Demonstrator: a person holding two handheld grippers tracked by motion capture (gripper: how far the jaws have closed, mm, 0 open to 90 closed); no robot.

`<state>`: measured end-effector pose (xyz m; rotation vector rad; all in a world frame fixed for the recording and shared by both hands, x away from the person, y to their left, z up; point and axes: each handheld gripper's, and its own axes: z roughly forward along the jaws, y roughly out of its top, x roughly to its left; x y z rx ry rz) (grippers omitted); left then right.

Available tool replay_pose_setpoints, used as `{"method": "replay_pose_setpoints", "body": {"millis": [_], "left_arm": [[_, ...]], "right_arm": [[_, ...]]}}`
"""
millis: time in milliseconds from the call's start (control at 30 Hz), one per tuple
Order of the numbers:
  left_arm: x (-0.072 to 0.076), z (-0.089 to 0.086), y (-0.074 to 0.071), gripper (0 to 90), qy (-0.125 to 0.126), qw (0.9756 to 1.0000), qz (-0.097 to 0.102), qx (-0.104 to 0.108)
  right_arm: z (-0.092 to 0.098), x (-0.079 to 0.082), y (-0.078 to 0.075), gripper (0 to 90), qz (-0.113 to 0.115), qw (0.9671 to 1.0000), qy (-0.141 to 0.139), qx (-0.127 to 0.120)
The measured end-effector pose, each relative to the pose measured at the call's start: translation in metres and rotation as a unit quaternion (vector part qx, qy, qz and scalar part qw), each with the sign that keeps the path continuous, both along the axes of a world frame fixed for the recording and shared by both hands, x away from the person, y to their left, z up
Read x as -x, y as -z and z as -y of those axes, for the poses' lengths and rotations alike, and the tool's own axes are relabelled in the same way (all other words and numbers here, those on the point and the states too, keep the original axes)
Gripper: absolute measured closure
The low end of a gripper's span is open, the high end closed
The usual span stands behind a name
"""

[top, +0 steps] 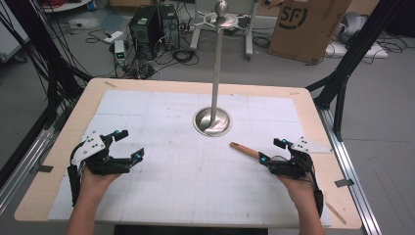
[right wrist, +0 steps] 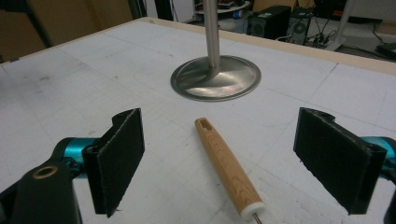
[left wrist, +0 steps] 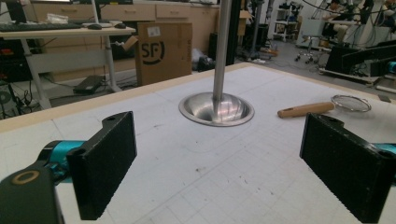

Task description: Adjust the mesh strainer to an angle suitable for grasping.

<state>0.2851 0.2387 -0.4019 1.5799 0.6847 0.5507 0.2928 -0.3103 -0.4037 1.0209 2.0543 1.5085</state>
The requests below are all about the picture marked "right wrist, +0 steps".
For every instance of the brown cardboard panel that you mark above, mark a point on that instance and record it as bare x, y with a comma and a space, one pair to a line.
77, 18

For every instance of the black metal pole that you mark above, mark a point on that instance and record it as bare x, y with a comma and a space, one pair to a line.
34, 21

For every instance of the grey computer tower with fan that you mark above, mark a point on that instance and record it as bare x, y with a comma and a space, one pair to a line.
298, 28

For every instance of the white stand leg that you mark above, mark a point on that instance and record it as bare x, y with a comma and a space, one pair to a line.
342, 25

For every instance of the metal stand with round base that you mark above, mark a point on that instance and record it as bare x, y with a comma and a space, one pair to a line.
214, 74

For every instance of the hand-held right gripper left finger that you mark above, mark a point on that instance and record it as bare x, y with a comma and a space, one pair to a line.
120, 161

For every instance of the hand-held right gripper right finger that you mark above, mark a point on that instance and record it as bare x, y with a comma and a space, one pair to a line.
336, 161

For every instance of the black computer tower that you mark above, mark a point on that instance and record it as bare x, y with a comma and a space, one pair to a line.
269, 22

